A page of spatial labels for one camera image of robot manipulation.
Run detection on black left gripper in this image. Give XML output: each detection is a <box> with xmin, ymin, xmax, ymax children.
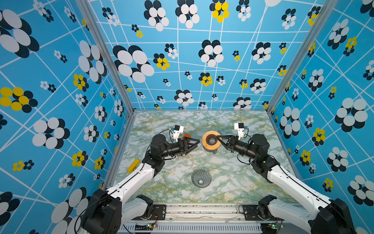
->
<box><xmin>160</xmin><ymin>137</ymin><xmax>199</xmax><ymax>160</ymax></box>

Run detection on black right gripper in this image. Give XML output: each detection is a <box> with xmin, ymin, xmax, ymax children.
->
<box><xmin>218</xmin><ymin>136</ymin><xmax>259</xmax><ymax>163</ymax></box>

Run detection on clear glass carafe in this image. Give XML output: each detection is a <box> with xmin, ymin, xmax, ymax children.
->
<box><xmin>204</xmin><ymin>145</ymin><xmax>220</xmax><ymax>154</ymax></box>

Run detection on round wooden dripper holder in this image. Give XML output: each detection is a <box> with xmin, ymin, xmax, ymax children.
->
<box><xmin>202</xmin><ymin>131</ymin><xmax>221</xmax><ymax>147</ymax></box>

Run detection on ribbed glass dripper cone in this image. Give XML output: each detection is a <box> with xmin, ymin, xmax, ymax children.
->
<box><xmin>191</xmin><ymin>168</ymin><xmax>212</xmax><ymax>188</ymax></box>

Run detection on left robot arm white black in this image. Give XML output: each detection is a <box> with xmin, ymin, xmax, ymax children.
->
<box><xmin>78</xmin><ymin>134</ymin><xmax>200</xmax><ymax>234</ymax></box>

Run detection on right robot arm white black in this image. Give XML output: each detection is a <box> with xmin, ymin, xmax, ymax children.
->
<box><xmin>217</xmin><ymin>134</ymin><xmax>355</xmax><ymax>234</ymax></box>

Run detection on yellow plastic block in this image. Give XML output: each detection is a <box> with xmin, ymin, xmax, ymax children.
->
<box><xmin>127</xmin><ymin>159</ymin><xmax>140</xmax><ymax>173</ymax></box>

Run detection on left green circuit board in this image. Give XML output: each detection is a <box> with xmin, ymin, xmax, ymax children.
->
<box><xmin>134</xmin><ymin>223</ymin><xmax>157</xmax><ymax>231</ymax></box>

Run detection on green circuit board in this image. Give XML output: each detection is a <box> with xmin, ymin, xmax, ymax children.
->
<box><xmin>134</xmin><ymin>223</ymin><xmax>157</xmax><ymax>231</ymax></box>
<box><xmin>261</xmin><ymin>223</ymin><xmax>278</xmax><ymax>234</ymax></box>

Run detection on right green circuit board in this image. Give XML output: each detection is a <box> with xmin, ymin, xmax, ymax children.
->
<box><xmin>261</xmin><ymin>223</ymin><xmax>278</xmax><ymax>234</ymax></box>

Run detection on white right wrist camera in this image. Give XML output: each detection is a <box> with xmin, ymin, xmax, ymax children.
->
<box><xmin>234</xmin><ymin>122</ymin><xmax>249</xmax><ymax>140</ymax></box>

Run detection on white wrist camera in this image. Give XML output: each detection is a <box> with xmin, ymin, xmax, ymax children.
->
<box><xmin>171</xmin><ymin>125</ymin><xmax>184</xmax><ymax>142</ymax></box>
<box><xmin>234</xmin><ymin>122</ymin><xmax>249</xmax><ymax>140</ymax></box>

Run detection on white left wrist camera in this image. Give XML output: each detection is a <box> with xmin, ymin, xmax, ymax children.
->
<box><xmin>171</xmin><ymin>125</ymin><xmax>184</xmax><ymax>142</ymax></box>

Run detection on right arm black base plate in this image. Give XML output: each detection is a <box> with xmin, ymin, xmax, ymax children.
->
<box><xmin>238</xmin><ymin>204</ymin><xmax>282</xmax><ymax>222</ymax></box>

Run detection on aluminium front frame rail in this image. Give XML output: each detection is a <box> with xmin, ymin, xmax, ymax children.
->
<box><xmin>78</xmin><ymin>202</ymin><xmax>334</xmax><ymax>234</ymax></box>

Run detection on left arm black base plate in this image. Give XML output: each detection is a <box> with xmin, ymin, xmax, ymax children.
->
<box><xmin>132</xmin><ymin>204</ymin><xmax>167</xmax><ymax>221</ymax></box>

